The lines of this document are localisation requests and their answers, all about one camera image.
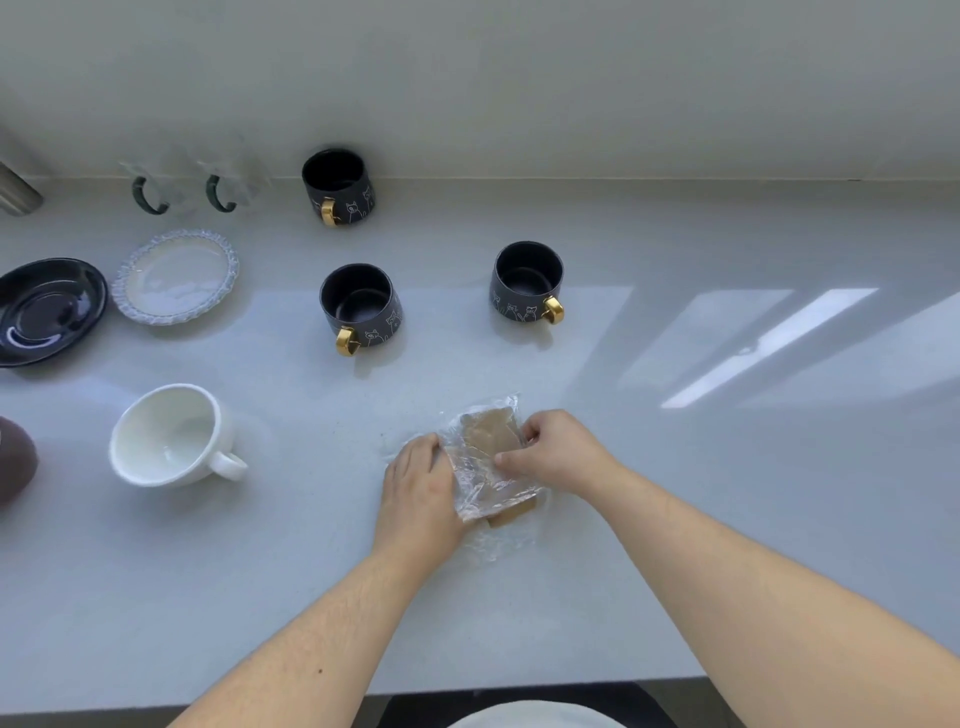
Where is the person's left hand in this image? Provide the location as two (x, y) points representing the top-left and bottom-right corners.
(372, 432), (475, 561)

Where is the person's right hand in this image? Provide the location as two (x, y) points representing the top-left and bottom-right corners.
(494, 408), (629, 504)

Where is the clear plastic wrapper bag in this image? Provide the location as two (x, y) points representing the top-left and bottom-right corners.
(381, 393), (555, 564)

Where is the person's right forearm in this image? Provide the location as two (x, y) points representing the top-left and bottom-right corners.
(591, 463), (960, 728)

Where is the person's left forearm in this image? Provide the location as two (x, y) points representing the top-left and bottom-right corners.
(168, 534), (481, 728)

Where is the wooden coaster piece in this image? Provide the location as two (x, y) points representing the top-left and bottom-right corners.
(459, 407), (538, 531)

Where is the black seat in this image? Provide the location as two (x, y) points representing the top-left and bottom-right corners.
(363, 678), (680, 728)

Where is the white plate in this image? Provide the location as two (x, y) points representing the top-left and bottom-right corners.
(445, 700), (628, 728)

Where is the white ceramic cup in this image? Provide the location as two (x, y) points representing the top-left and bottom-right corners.
(109, 384), (249, 489)

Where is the clear ruffled glass saucer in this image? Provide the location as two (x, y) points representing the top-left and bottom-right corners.
(111, 228), (240, 327)

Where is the brown round object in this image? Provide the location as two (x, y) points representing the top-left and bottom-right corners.
(0, 416), (39, 511)

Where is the black glossy saucer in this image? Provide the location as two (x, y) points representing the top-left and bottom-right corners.
(0, 258), (110, 369)

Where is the grey metal cylinder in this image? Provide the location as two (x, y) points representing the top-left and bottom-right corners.
(0, 160), (45, 218)

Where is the black mug with gold handle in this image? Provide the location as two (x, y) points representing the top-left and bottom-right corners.
(490, 240), (567, 326)
(319, 263), (405, 358)
(301, 148), (377, 229)

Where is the clear glass cup green handle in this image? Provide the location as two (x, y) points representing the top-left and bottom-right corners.
(118, 146), (198, 217)
(193, 142), (273, 215)

